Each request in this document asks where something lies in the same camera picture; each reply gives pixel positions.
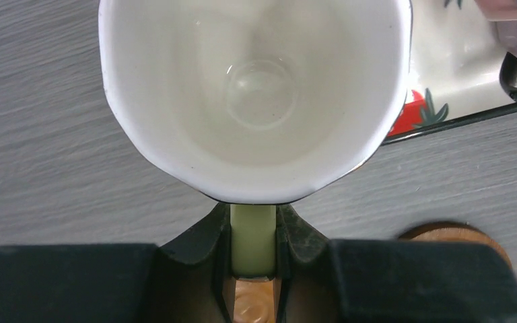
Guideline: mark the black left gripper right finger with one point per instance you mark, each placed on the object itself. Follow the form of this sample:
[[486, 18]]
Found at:
[[340, 280]]

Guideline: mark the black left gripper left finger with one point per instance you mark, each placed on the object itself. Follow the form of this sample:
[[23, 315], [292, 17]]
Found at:
[[186, 280]]

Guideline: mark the brown wooden coaster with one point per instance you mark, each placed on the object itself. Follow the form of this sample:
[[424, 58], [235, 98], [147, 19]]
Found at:
[[254, 302], [452, 231]]

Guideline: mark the light green mug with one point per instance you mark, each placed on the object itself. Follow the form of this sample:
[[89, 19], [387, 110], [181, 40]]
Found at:
[[255, 103]]

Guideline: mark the white strawberry print tray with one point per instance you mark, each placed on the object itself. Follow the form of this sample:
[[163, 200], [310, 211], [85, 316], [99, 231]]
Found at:
[[454, 76]]

